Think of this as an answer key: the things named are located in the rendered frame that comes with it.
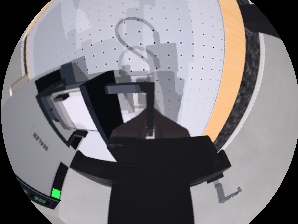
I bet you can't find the white heat sealer housing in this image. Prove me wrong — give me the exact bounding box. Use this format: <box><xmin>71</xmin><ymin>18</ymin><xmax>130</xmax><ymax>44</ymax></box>
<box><xmin>1</xmin><ymin>62</ymin><xmax>155</xmax><ymax>210</ymax></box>

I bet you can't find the white rectangular sheet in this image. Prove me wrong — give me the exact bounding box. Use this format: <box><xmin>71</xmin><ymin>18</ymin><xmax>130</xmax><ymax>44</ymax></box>
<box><xmin>51</xmin><ymin>96</ymin><xmax>98</xmax><ymax>131</ymax></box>

